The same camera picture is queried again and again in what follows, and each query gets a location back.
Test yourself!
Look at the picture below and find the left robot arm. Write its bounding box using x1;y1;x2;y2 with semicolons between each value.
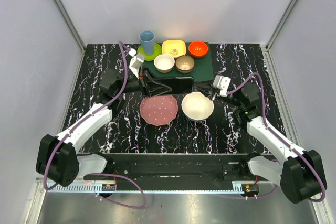
36;67;173;190

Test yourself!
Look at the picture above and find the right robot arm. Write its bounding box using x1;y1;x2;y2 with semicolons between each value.
194;82;327;204

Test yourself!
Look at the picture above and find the dark green mat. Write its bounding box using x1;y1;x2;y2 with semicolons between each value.
143;42;214;82

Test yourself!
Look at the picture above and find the large white bowl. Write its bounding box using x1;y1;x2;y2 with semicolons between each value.
181;92;214;122

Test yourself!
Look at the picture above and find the cream small bowl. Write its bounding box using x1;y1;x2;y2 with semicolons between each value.
154;54;175;73

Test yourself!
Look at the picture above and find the pink dotted plate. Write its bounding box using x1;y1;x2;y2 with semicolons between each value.
140;95;179;126

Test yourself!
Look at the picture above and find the lime green saucer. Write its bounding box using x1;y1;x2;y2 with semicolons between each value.
137;43;162;61

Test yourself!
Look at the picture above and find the brown small bowl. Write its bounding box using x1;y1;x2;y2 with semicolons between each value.
175;55;195;73

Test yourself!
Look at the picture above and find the blue plastic cup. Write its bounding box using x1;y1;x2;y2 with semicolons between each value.
139;31;155;55

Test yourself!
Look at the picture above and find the orange red bowl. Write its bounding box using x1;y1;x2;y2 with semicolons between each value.
188;41;208;58

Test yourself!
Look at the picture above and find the yellow square dish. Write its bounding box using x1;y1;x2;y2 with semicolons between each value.
161;39;186;58

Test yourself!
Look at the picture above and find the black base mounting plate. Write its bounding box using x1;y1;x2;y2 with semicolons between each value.
83;153;271;183

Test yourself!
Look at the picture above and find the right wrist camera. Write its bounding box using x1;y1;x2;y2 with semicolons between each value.
212;75;231;97

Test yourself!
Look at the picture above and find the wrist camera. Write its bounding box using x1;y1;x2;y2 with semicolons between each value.
212;75;231;97
129;53;144;78

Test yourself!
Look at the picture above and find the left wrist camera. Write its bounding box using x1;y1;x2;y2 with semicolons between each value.
129;53;144;78

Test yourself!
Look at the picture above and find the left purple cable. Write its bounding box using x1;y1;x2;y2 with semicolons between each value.
43;40;148;208

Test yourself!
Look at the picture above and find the purple cable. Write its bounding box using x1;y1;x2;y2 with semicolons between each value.
43;40;148;208
209;72;328;202

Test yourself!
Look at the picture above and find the left aluminium frame post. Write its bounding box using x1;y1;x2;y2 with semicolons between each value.
38;0;87;51

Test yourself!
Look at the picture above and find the aluminium frame post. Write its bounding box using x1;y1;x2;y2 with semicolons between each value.
38;0;87;51
265;0;316;51

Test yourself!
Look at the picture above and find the right aluminium frame post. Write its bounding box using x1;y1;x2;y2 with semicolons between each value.
265;0;316;51

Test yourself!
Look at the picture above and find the aluminium front rail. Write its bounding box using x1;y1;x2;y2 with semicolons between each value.
35;162;322;195

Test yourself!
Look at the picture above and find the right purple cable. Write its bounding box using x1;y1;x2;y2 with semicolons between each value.
209;72;328;202

